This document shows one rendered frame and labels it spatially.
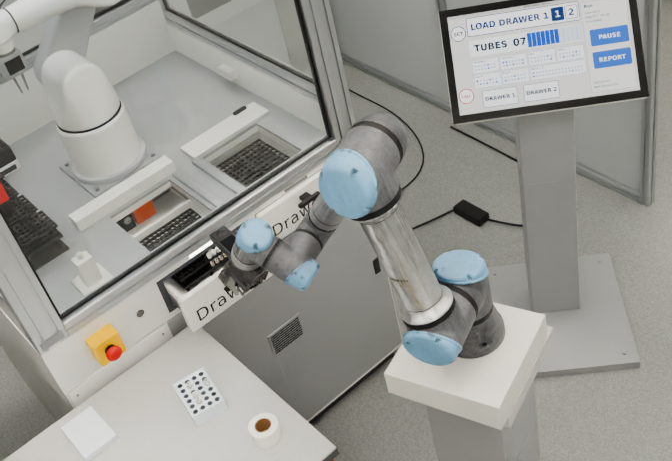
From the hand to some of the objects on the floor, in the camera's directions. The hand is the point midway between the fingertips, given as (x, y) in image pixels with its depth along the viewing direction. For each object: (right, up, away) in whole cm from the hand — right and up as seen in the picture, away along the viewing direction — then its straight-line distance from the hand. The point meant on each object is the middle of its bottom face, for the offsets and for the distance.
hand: (231, 276), depth 232 cm
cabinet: (-17, -41, +99) cm, 109 cm away
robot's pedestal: (+73, -74, +35) cm, 110 cm away
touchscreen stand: (+102, -20, +88) cm, 136 cm away
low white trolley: (-1, -97, +30) cm, 102 cm away
